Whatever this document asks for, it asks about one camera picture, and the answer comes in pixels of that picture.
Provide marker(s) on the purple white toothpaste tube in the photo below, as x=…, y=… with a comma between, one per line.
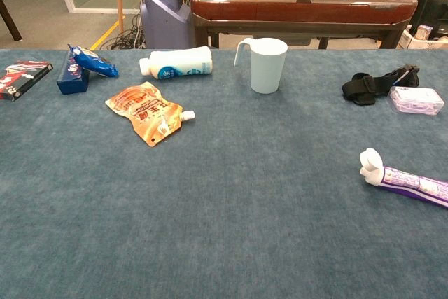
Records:
x=406, y=181

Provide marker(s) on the orange spout pouch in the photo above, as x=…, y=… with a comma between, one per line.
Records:
x=147, y=110

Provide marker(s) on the white plastic bottle blue label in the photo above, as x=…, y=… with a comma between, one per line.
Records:
x=182, y=62

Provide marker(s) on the blue felt table cloth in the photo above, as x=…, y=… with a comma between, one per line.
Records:
x=224, y=225

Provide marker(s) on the brown wooden mahjong table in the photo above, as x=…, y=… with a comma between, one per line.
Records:
x=297, y=8

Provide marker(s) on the blue cookie packet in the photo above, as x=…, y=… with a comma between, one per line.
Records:
x=92, y=61

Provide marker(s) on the dark blue carton box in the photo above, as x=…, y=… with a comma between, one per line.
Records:
x=71, y=82

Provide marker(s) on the clear box of purple picks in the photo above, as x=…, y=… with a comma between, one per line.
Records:
x=416, y=101

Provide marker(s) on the black and red flat box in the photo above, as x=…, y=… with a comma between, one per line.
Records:
x=21, y=78

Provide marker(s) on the small purple white carton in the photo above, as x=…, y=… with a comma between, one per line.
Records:
x=424, y=32

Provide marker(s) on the white plastic crate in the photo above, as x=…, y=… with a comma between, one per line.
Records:
x=430, y=44

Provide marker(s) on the dark furniture leg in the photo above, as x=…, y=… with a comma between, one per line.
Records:
x=10, y=20

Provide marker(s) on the black bag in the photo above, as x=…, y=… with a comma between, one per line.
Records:
x=434, y=8

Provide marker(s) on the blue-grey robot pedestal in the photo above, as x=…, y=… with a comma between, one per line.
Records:
x=164, y=15

